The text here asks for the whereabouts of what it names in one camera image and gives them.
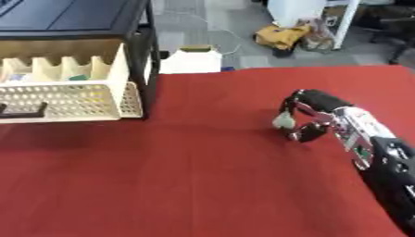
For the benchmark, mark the black office chair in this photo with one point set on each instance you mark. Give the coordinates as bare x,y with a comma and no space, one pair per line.
391,27

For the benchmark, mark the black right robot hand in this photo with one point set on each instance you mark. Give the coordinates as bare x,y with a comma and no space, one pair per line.
316,100

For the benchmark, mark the green object in drawer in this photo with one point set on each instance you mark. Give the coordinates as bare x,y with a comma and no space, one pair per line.
79,77

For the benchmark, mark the blue white object in drawer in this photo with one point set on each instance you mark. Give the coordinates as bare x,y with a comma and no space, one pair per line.
17,77

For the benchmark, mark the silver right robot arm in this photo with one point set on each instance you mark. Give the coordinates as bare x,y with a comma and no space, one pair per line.
378,151

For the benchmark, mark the black cabinet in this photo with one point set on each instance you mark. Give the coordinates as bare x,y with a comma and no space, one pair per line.
102,21

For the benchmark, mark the pale compartment drawer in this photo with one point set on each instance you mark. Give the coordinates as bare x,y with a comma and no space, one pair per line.
65,92

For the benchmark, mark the white box with tan top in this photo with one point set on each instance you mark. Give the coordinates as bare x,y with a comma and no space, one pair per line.
190,60

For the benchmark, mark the small pale round object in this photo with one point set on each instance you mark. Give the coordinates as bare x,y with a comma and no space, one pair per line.
283,122

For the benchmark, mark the white table leg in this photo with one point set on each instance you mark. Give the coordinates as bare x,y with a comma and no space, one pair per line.
346,23

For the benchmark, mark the yellow bag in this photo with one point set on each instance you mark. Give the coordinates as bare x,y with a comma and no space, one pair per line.
281,35

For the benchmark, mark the clear plastic bag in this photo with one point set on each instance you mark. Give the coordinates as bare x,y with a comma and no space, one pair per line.
318,35

